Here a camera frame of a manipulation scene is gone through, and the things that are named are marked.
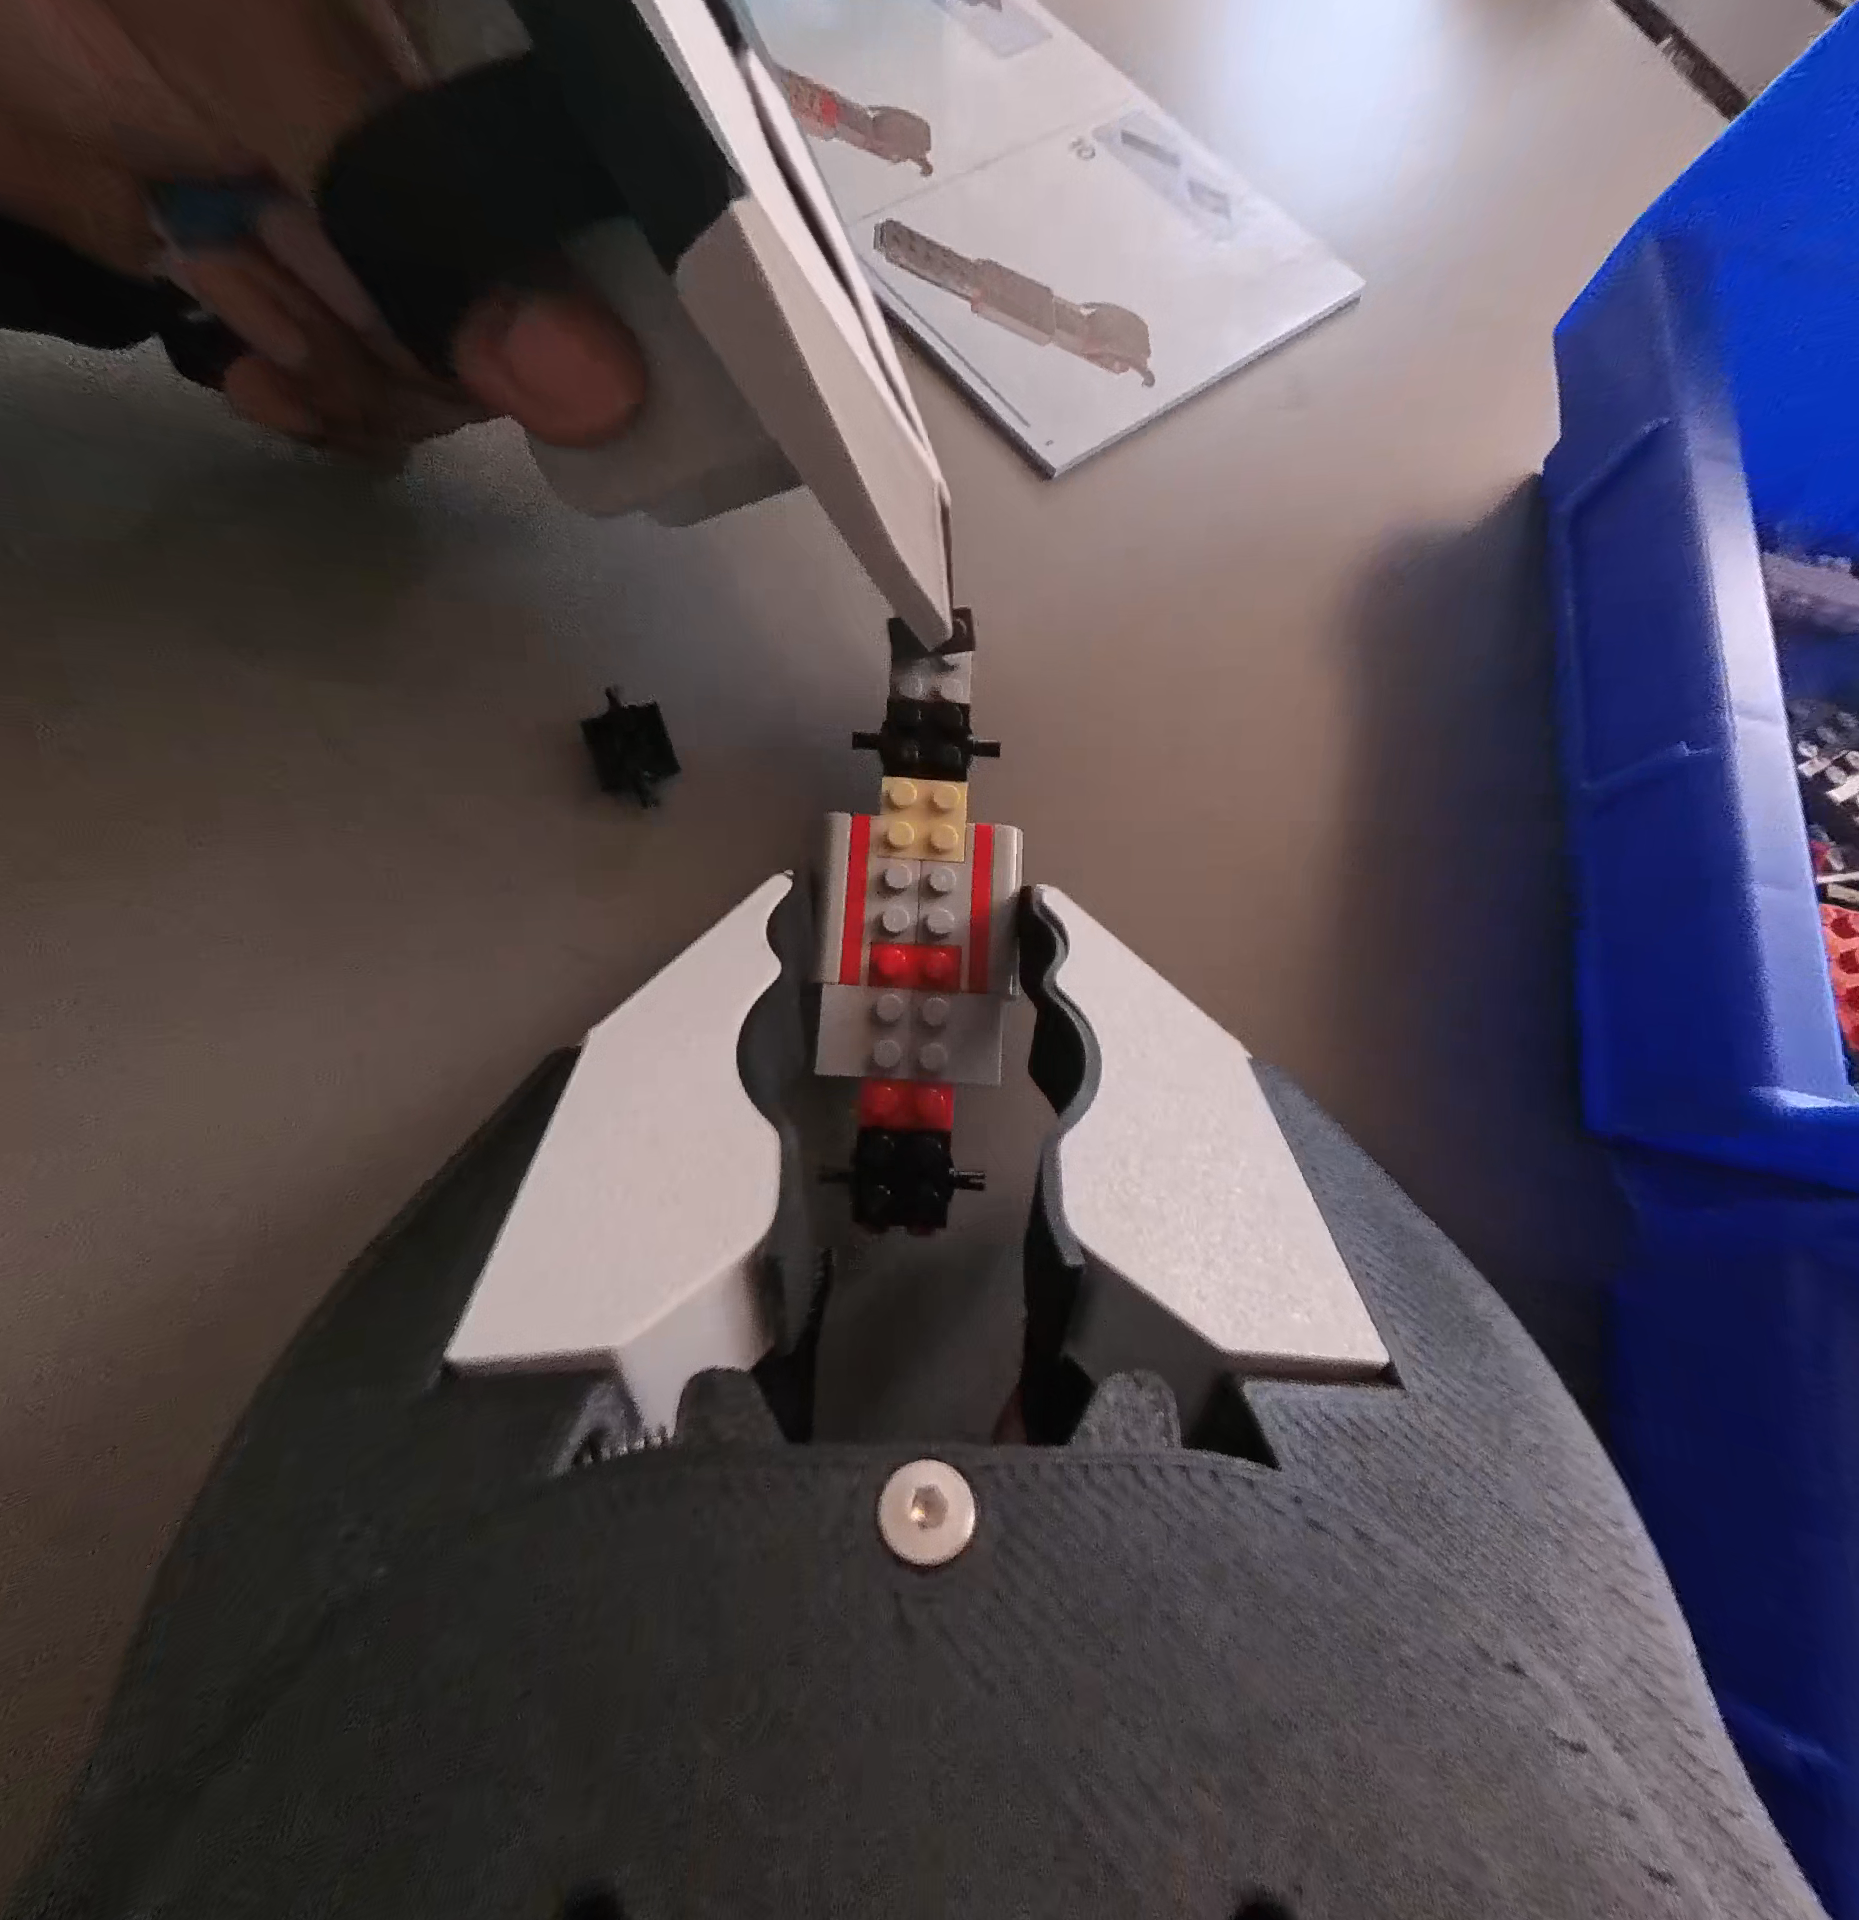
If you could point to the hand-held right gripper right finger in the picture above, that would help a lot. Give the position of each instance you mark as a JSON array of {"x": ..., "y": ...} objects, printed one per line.
[{"x": 1213, "y": 1201}]

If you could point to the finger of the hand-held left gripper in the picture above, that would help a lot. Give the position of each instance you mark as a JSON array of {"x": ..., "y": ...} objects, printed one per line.
[
  {"x": 809, "y": 434},
  {"x": 801, "y": 225}
]

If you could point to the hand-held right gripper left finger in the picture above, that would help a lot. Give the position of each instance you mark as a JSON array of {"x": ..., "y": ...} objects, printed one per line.
[{"x": 630, "y": 1201}]

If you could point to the grey red toy brick model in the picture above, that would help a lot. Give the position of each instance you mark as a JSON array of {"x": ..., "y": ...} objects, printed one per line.
[{"x": 913, "y": 1020}]

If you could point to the person's left forearm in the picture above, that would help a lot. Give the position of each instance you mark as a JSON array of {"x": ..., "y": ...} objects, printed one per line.
[{"x": 44, "y": 278}]

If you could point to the grey-brown desk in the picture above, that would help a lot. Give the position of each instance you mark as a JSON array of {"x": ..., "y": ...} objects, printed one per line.
[{"x": 1243, "y": 721}]

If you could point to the person's left hand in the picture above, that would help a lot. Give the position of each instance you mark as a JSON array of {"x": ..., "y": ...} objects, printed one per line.
[{"x": 118, "y": 90}]

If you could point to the brick instruction booklet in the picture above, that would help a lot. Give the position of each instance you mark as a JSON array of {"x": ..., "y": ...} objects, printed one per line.
[{"x": 1169, "y": 300}]

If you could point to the blue plastic bin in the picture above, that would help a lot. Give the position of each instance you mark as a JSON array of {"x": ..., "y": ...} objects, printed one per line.
[{"x": 1663, "y": 750}]

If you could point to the pile of mixed toy bricks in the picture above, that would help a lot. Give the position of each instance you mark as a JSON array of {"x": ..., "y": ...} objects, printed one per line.
[{"x": 1843, "y": 900}]

